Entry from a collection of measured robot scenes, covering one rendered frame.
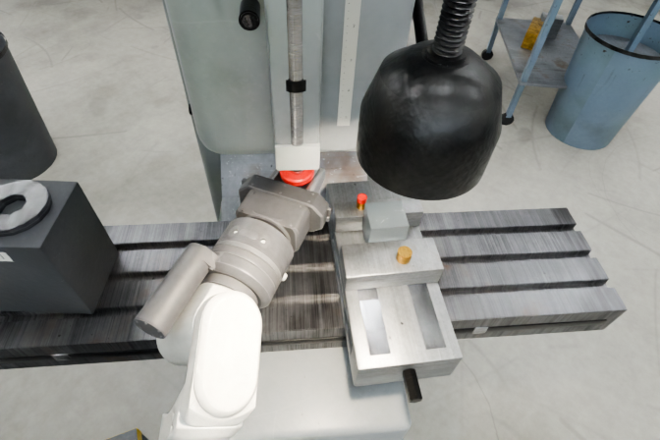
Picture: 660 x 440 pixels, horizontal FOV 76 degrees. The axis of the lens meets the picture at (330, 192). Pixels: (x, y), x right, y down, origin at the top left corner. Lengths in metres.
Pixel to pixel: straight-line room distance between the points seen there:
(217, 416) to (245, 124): 0.26
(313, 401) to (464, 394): 1.08
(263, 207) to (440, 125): 0.37
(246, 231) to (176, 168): 1.93
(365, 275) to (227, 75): 0.37
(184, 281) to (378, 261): 0.31
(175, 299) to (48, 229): 0.28
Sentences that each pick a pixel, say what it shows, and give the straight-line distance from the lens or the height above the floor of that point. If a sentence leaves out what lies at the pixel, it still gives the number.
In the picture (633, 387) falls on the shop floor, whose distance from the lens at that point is 2.08.
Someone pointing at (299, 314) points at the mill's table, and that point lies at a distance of 0.73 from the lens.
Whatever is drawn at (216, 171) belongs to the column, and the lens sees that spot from 1.11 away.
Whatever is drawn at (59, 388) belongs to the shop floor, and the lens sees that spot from 1.91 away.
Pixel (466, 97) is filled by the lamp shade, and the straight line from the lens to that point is 0.20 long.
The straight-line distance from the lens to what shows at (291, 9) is 0.31.
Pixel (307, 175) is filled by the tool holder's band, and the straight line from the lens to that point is 0.57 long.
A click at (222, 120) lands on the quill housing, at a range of 0.41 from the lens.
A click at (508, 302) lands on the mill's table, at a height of 0.97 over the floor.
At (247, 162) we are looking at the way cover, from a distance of 0.95.
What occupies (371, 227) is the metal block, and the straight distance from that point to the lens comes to 0.65.
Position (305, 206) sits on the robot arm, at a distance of 0.53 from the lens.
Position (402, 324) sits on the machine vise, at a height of 1.04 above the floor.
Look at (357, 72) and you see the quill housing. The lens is 0.38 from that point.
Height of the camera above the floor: 1.62
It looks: 48 degrees down
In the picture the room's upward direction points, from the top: 3 degrees clockwise
